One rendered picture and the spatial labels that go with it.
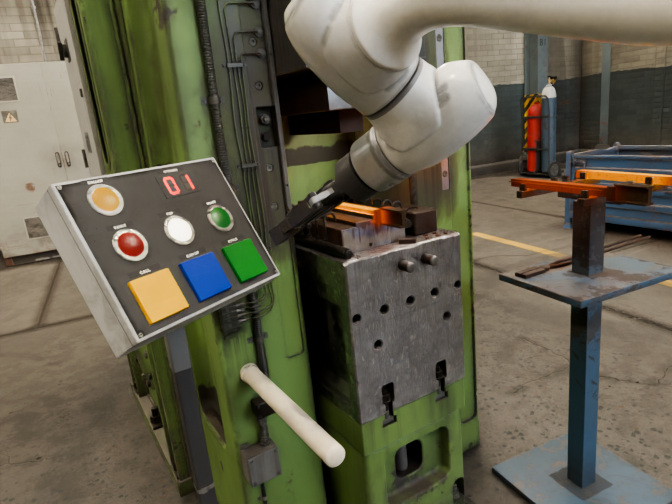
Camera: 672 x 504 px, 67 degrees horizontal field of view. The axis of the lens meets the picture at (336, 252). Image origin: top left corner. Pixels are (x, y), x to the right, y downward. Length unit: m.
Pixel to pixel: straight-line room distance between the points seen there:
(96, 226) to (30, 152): 5.59
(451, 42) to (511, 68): 7.91
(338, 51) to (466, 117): 0.18
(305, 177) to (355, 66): 1.15
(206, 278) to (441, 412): 0.91
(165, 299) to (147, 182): 0.22
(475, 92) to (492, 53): 8.68
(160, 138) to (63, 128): 4.83
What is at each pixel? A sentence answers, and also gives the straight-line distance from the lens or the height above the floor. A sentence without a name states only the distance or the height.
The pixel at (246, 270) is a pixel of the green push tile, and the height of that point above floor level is 0.99.
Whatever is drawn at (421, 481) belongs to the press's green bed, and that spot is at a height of 0.16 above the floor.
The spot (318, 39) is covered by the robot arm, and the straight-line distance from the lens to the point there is 0.63.
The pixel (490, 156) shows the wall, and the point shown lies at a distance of 9.32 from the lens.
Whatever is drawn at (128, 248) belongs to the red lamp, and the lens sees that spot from 0.88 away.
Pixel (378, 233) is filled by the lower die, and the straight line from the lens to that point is 1.34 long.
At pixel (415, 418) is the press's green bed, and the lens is 1.53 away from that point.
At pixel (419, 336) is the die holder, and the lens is 1.43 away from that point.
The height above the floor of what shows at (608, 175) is 1.01.
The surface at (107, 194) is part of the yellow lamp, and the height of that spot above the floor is 1.17.
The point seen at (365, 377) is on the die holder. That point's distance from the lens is 1.36.
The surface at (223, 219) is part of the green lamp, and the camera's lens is 1.01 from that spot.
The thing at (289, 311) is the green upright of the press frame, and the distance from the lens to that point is 1.41.
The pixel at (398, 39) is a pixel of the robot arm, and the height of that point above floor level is 1.33.
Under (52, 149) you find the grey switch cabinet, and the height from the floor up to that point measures 1.20.
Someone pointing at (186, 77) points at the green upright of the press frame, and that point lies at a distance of 1.26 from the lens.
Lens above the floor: 1.26
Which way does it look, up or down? 15 degrees down
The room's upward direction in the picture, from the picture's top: 6 degrees counter-clockwise
